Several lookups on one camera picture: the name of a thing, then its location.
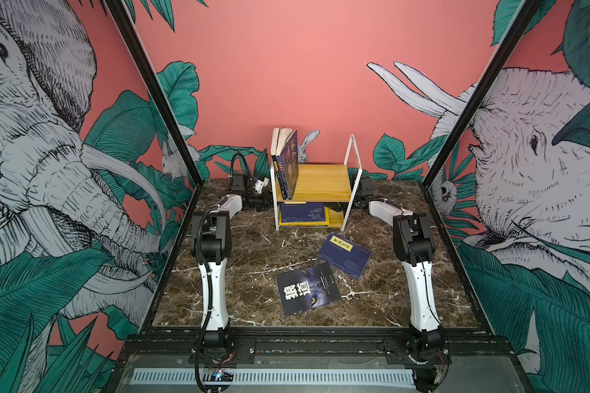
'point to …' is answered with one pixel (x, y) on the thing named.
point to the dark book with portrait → (288, 155)
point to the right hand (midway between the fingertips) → (321, 199)
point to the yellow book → (315, 223)
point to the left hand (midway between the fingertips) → (283, 196)
